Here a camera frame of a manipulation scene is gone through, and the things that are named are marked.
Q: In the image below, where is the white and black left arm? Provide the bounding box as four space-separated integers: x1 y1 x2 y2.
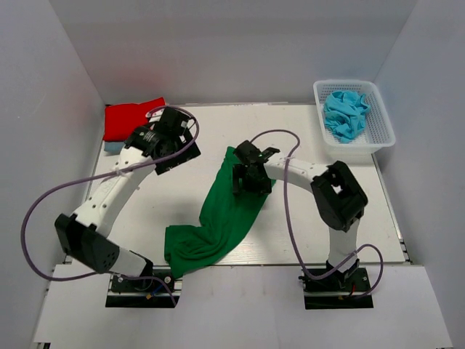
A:
54 127 201 290

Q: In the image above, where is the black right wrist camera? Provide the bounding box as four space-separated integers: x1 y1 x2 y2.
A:
233 140 280 167

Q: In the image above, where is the green t-shirt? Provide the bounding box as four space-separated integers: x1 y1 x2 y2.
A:
164 146 267 278

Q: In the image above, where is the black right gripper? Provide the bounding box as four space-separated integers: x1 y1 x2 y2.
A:
233 164 273 197

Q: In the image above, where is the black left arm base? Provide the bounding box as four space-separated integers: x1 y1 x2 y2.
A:
105 267 182 309

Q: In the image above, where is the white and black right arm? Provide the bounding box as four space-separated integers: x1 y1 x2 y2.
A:
232 153 368 290

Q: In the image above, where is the folded red t-shirt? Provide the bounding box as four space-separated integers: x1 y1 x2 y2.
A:
102 97 166 142

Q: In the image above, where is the crumpled cyan t-shirt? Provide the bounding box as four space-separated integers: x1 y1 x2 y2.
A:
323 90 371 144

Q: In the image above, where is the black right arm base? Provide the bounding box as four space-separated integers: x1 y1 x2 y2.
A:
299 268 373 310

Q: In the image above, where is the folded light blue t-shirt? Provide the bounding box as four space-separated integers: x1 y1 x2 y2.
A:
103 142 125 155

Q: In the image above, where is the white perforated plastic basket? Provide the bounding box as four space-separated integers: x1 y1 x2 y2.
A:
313 79 395 155

